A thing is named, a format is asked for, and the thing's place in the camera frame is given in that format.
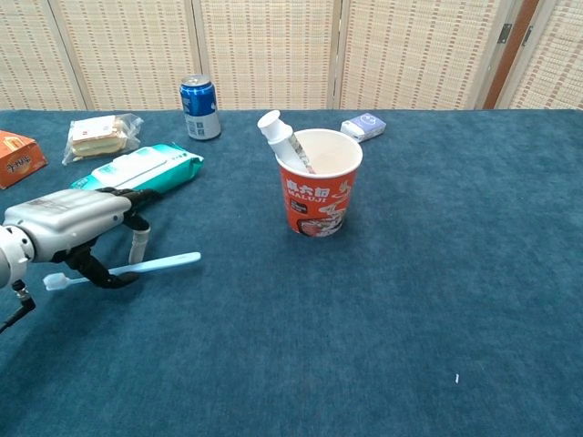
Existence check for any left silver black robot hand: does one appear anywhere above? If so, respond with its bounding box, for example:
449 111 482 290
2 186 163 290

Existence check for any light blue toothbrush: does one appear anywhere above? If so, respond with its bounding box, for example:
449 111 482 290
42 251 202 292

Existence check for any white toothpaste tube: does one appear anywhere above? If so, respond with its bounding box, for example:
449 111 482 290
257 109 319 176

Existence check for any orange cardboard box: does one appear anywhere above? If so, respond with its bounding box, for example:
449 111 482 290
0 129 49 191

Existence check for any sandwich in clear wrapper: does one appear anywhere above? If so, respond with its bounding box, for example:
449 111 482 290
61 113 145 167

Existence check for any teal wet wipes pack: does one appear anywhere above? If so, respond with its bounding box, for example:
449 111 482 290
70 142 205 194

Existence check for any blue white drink can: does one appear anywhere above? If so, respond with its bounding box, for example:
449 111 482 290
179 74 222 141

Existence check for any red paper noodle cup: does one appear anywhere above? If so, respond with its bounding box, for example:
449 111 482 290
276 128 364 238

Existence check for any bamboo folding screen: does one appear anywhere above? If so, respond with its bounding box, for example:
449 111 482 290
0 0 583 111

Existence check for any small blue tissue pack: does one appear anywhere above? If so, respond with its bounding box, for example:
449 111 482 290
340 111 388 143

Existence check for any blue table cloth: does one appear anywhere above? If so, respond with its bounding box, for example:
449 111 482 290
0 108 583 437

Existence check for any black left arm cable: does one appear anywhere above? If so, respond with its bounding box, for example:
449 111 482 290
0 279 37 336

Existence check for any brown wooden post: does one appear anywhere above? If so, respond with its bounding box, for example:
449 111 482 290
482 0 541 110

